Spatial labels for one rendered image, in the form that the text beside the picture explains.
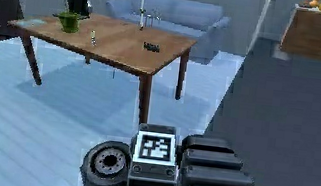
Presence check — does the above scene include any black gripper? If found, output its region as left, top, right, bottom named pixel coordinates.
left=77, top=137, right=135, bottom=186

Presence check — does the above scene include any clear glass stand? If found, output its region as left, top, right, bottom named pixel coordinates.
left=143, top=8, right=163, bottom=28

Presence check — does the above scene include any brown wooden table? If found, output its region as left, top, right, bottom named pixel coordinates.
left=0, top=3, right=199, bottom=130

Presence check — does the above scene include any black remote control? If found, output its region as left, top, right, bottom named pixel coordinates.
left=142, top=41, right=162, bottom=54

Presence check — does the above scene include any green potted house plant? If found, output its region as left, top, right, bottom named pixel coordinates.
left=46, top=0, right=83, bottom=35

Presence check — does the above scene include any pale blue sofa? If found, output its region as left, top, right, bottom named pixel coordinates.
left=100, top=0, right=234, bottom=68

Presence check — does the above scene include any black laptop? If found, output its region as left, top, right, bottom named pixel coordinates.
left=62, top=0, right=94, bottom=20

